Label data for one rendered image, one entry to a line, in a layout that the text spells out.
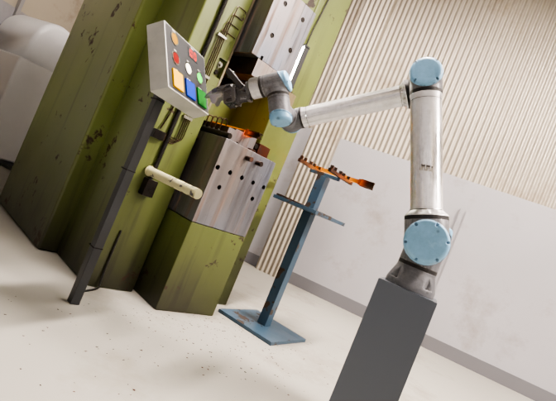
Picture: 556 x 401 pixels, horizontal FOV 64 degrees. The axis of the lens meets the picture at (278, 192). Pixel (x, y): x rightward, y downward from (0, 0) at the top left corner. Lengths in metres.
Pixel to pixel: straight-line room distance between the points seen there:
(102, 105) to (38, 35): 2.67
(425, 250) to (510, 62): 3.57
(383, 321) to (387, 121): 3.23
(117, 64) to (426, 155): 1.71
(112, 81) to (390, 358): 1.93
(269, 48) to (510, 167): 2.88
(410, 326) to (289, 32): 1.60
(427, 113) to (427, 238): 0.44
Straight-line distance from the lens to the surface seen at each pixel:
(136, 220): 2.31
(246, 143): 2.38
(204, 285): 2.42
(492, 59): 4.94
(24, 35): 5.29
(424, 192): 1.60
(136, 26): 2.66
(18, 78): 5.08
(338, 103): 1.87
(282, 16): 2.47
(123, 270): 2.38
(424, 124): 1.65
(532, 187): 4.62
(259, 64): 2.37
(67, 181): 2.61
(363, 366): 1.76
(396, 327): 1.72
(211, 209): 2.26
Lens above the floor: 0.71
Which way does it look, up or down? 1 degrees up
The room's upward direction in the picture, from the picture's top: 22 degrees clockwise
